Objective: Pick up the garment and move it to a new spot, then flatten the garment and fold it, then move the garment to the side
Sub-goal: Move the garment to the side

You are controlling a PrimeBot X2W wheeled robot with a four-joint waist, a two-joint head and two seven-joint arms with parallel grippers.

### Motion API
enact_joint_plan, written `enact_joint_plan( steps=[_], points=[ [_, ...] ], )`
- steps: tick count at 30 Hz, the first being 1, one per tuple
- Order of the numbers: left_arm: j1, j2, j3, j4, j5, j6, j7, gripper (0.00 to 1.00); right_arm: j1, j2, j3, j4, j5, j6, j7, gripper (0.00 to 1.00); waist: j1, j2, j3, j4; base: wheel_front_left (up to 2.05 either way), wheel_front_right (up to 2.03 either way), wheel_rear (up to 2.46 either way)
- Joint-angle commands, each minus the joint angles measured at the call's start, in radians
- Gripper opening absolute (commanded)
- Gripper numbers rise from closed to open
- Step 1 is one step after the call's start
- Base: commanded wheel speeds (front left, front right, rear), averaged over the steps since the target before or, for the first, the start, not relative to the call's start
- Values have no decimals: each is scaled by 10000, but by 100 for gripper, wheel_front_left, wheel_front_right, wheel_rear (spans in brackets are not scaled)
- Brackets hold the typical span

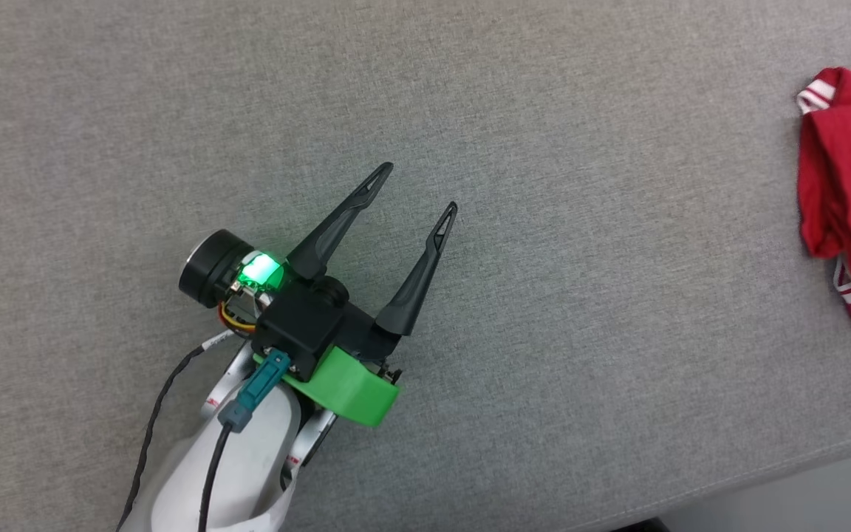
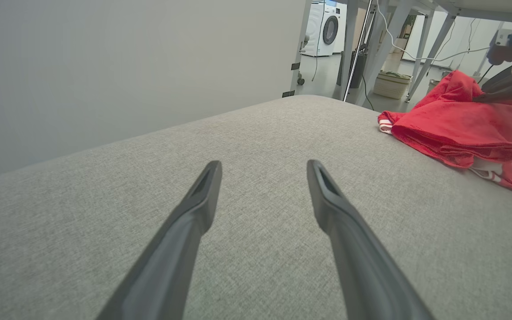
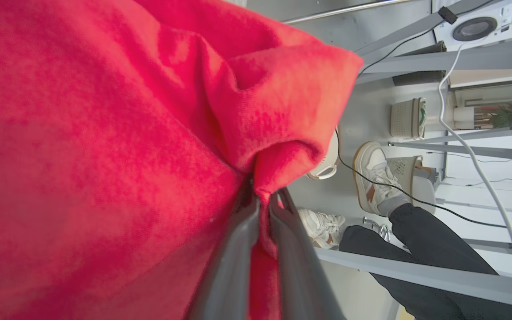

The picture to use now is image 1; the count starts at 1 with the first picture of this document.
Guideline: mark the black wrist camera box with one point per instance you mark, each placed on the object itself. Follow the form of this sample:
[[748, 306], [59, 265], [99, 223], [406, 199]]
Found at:
[[300, 329]]

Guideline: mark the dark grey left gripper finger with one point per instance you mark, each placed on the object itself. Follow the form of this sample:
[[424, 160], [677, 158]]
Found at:
[[318, 247], [407, 295]]

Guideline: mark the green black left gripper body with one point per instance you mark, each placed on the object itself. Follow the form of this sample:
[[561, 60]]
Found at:
[[351, 388]]

